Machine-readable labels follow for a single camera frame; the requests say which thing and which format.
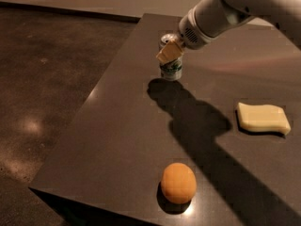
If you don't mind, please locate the orange fruit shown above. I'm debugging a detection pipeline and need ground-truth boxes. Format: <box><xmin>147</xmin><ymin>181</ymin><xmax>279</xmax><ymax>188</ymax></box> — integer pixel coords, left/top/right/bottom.
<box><xmin>161</xmin><ymin>163</ymin><xmax>197</xmax><ymax>204</ymax></box>

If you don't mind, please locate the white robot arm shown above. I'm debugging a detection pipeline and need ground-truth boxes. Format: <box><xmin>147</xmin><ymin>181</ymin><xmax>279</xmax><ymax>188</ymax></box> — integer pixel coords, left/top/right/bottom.
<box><xmin>156</xmin><ymin>0</ymin><xmax>301</xmax><ymax>65</ymax></box>

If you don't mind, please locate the yellow sponge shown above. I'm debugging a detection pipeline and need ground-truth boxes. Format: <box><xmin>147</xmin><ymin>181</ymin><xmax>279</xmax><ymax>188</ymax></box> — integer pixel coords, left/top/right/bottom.
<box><xmin>237</xmin><ymin>103</ymin><xmax>291</xmax><ymax>135</ymax></box>

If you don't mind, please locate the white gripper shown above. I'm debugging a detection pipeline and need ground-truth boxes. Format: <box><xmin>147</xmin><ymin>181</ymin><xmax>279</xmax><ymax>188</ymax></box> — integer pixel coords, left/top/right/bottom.
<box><xmin>156</xmin><ymin>7</ymin><xmax>219</xmax><ymax>64</ymax></box>

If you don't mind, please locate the green white 7up can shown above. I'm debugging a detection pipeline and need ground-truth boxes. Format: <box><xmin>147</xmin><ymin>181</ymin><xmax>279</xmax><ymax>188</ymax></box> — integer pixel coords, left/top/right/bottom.
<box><xmin>159</xmin><ymin>33</ymin><xmax>182</xmax><ymax>81</ymax></box>

